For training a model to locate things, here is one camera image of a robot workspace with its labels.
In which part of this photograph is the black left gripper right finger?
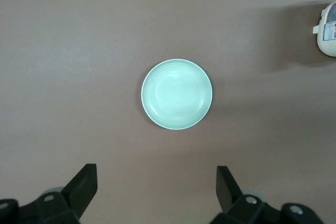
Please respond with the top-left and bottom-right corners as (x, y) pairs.
(209, 166), (324, 224)

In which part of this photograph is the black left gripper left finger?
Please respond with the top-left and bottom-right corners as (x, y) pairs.
(0, 164), (98, 224)

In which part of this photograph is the white rice cooker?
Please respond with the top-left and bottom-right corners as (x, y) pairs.
(312, 1), (336, 58)

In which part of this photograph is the mint green round plate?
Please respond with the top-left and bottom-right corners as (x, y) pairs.
(141, 59), (213, 131)

